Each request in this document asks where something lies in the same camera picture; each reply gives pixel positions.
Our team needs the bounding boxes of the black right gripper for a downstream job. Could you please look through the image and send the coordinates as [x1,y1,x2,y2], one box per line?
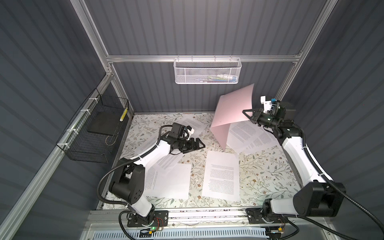
[242,109,279,131]

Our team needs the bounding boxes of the pink file folder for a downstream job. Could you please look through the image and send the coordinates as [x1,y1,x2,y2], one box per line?
[210,84,254,150]

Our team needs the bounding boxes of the printed paper sheet under arm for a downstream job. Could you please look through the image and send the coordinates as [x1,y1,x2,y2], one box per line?
[135,141,184,184]

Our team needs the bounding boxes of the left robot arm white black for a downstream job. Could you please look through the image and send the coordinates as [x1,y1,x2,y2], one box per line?
[109,138,206,218]

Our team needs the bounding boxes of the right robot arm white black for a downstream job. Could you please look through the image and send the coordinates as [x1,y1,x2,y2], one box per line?
[243,107,346,217]

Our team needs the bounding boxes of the printed paper sheet back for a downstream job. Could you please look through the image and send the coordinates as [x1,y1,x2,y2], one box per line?
[179,117,206,138]

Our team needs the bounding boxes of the printed paper sheets right back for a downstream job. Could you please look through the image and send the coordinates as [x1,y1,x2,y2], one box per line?
[227,121,279,155]

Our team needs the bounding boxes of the floral patterned table mat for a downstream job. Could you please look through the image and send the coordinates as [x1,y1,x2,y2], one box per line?
[121,113,300,209]

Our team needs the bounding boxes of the markers in white basket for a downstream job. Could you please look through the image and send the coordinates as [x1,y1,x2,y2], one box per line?
[196,74,238,84]

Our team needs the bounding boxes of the yellow marker in basket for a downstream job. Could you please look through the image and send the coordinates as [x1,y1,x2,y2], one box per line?
[120,108,128,122]

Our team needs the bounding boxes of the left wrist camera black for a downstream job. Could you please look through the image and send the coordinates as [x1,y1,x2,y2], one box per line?
[170,123,195,140]

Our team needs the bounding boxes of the black corrugated cable left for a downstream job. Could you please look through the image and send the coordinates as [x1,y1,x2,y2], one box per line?
[95,124,175,206]

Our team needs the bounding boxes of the black corrugated cable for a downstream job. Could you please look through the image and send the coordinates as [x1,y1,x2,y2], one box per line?
[295,122,384,235]
[95,124,175,206]

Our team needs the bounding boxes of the white wire mesh basket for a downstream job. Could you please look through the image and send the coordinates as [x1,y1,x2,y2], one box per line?
[173,58,242,85]

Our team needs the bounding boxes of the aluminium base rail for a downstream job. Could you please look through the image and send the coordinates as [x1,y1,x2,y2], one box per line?
[80,207,340,240]

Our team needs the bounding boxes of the black wire basket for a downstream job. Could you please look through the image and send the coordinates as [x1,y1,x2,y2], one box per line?
[57,90,130,164]

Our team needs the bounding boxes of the black corrugated cable right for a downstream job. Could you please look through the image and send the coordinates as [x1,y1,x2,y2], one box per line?
[295,122,384,235]

